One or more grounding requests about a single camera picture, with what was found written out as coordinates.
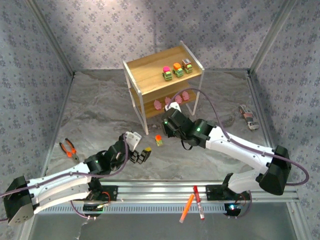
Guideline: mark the green toy truck pink drum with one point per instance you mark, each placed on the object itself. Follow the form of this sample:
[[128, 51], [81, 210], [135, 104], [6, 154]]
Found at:
[[167, 73]]

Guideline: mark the green toy truck orange drum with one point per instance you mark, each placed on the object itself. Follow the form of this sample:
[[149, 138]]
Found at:
[[159, 141], [178, 70]]

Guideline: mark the green toy truck silver bed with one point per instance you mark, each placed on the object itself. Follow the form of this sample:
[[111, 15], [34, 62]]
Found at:
[[187, 66]]

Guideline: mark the wooden two-tier shelf white frame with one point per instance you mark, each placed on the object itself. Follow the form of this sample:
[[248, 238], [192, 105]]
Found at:
[[147, 72]]

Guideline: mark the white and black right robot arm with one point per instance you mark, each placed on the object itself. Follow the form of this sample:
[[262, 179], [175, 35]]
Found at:
[[240, 152]]

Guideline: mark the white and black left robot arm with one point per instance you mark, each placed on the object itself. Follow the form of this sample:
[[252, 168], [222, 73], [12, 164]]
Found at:
[[57, 192]]

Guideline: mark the black controller board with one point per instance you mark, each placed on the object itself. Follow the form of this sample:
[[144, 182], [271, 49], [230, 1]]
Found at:
[[92, 208], [232, 208]]

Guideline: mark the white striped toy car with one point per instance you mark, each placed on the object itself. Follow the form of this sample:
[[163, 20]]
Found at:
[[248, 117]]

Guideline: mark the orange marker pen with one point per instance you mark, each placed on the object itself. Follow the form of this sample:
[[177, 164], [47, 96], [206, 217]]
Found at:
[[187, 208]]

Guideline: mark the red marker pen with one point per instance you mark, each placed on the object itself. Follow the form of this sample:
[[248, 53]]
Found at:
[[198, 202]]

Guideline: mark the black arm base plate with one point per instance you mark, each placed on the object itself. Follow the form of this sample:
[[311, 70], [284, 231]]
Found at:
[[112, 192], [212, 192]]

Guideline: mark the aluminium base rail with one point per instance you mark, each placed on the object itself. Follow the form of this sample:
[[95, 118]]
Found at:
[[160, 192]]

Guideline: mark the aluminium side rail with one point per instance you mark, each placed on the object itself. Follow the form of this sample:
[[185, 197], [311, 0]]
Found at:
[[265, 125], [58, 125]]

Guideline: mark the aluminium frame post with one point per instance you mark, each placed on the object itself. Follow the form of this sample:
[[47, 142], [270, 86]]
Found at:
[[52, 37], [270, 37]]

